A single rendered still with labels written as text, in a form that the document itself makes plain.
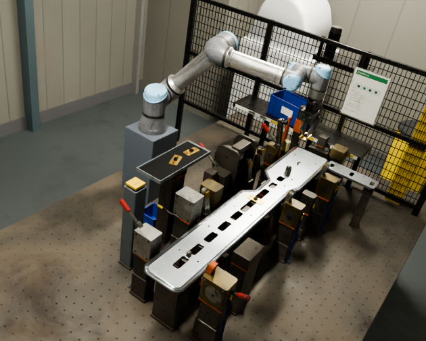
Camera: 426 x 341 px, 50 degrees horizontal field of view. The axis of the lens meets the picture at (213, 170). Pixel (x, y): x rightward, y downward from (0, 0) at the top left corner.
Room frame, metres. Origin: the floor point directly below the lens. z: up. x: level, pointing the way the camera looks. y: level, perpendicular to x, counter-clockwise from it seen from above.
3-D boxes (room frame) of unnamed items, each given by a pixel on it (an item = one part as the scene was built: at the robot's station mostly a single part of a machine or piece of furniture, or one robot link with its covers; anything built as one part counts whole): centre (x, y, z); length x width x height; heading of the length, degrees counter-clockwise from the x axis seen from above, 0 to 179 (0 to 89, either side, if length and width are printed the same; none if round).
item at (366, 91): (2.64, -0.81, 1.30); 0.23 x 0.02 x 0.31; 61
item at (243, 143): (1.99, -0.10, 0.94); 0.18 x 0.13 x 0.49; 151
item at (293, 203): (1.77, -0.42, 0.87); 0.12 x 0.07 x 0.35; 61
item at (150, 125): (2.13, 0.36, 1.15); 0.15 x 0.15 x 0.10
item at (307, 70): (2.05, -0.31, 1.57); 0.11 x 0.11 x 0.08; 73
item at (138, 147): (2.13, 0.36, 0.90); 0.20 x 0.20 x 0.40; 60
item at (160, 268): (1.78, -0.22, 1.00); 1.38 x 0.22 x 0.02; 151
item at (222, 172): (1.88, -0.02, 0.89); 0.12 x 0.07 x 0.38; 61
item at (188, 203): (1.61, 0.09, 0.90); 0.13 x 0.08 x 0.41; 61
